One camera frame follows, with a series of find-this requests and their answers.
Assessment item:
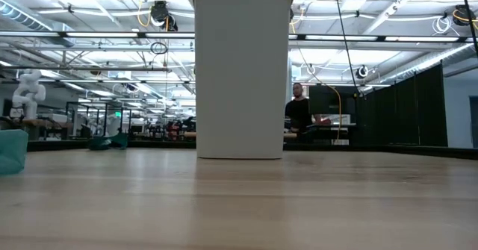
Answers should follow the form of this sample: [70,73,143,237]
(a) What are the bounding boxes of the ceiling cable reel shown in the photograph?
[354,64,370,80]
[149,0,179,33]
[443,4,478,28]

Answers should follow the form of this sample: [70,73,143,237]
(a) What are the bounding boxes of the teal plastic bag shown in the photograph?
[0,128,30,177]

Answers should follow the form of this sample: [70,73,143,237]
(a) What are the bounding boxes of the yellow cable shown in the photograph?
[304,61,343,143]

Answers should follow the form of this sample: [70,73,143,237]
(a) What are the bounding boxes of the person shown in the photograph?
[285,82,323,134]

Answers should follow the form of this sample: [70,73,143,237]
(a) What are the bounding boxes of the black slanted pole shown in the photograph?
[458,0,478,61]

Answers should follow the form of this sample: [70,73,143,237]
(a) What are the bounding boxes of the small crumpled teal bag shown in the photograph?
[86,131,129,151]

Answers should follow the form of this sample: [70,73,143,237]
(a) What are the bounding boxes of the background wooden workbench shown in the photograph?
[0,116,75,142]

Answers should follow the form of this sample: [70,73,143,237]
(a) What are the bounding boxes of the black monitor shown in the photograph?
[308,85,359,116]

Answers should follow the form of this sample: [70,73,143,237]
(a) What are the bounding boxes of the black partition panels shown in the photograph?
[353,62,449,149]

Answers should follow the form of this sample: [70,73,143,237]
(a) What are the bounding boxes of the white trash bin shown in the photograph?
[191,0,294,160]

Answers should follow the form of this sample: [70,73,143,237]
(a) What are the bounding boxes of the thin black hanging cable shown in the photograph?
[333,0,362,95]

